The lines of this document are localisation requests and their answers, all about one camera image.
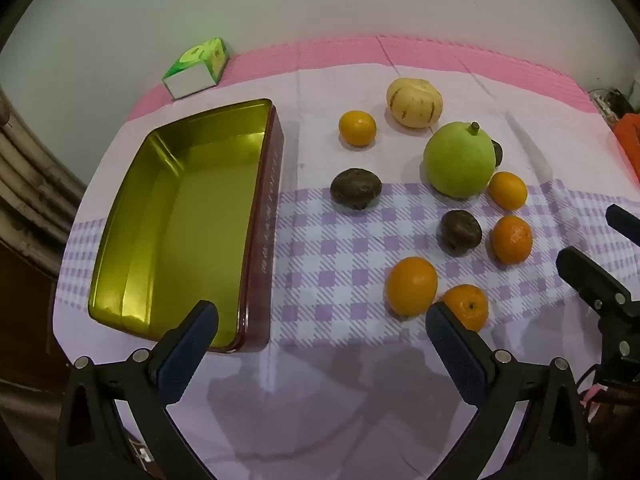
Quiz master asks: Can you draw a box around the small clutter pile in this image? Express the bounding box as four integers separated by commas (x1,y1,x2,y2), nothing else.
590,87,637,122

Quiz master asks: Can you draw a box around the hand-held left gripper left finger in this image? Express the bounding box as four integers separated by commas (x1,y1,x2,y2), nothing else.
55,300,221,480

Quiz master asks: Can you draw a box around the yellow striped melon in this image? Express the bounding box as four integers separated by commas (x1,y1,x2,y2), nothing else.
386,78,444,128

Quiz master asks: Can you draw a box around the person's right forearm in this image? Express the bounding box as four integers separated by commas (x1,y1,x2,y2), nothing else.
589,390,640,480

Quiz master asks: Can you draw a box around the black cable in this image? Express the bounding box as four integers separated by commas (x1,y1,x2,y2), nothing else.
575,364,602,392

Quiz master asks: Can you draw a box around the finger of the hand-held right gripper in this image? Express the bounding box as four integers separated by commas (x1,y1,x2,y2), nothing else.
606,204,640,248
556,246,633,318

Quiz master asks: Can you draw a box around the small round orange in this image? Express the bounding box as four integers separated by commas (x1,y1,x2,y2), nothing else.
338,110,377,148

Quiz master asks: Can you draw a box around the orange plastic object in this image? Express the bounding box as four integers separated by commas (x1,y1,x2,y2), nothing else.
614,113,640,183

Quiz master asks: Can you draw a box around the beige patterned curtain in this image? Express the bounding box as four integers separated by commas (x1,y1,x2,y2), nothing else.
0,85,88,276

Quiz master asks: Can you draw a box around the gold and maroon tin box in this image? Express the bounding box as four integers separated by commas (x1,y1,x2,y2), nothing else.
88,98,285,354

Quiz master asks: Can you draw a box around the dark wooden furniture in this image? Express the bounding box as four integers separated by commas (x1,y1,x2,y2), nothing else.
0,240,76,480

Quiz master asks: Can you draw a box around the pink and purple checked cloth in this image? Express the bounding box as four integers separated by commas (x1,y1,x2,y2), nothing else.
52,35,640,480

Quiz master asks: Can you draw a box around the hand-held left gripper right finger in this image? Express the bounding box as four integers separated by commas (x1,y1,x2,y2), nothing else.
425,301,591,480

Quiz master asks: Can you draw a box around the green pear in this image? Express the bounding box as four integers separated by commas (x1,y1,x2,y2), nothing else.
424,121,497,198

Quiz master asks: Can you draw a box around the green tissue box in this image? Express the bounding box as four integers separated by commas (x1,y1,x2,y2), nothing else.
162,37,230,100

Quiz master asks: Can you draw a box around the orange tangerine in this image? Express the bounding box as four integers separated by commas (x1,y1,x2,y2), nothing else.
491,215,534,265
442,284,489,333
487,171,528,211
385,256,439,317

